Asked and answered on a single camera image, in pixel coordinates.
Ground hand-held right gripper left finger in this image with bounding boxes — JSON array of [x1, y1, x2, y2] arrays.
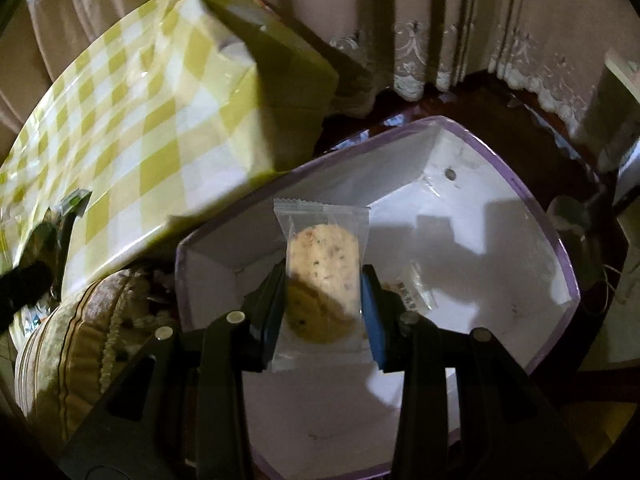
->
[[60, 261, 289, 480]]

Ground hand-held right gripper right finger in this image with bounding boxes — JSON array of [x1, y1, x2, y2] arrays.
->
[[360, 263, 591, 480]]

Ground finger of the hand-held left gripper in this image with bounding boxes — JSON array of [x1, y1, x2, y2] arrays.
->
[[0, 261, 55, 332]]

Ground clear cookie packet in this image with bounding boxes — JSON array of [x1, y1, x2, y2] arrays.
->
[[270, 197, 371, 374]]

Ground dark shiny packet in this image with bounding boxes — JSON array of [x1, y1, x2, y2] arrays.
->
[[27, 189, 94, 286]]

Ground white box with purple rim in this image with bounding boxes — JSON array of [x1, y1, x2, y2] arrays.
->
[[172, 115, 582, 480]]

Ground small clear packet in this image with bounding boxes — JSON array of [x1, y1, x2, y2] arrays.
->
[[397, 260, 439, 314]]

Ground striped beige cushion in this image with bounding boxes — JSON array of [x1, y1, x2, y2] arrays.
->
[[14, 265, 187, 443]]

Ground yellow checked tablecloth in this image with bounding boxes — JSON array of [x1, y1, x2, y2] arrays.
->
[[0, 0, 342, 313]]

